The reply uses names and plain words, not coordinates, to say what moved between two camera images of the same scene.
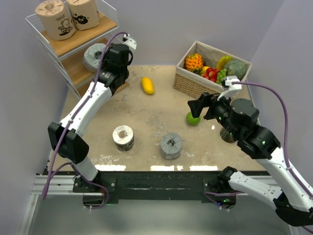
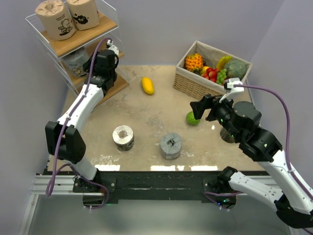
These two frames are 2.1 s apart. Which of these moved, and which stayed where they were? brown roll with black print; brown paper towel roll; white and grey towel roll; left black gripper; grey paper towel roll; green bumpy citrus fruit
Moved: grey paper towel roll; left black gripper
Stayed: brown paper towel roll; brown roll with black print; green bumpy citrus fruit; white and grey towel roll
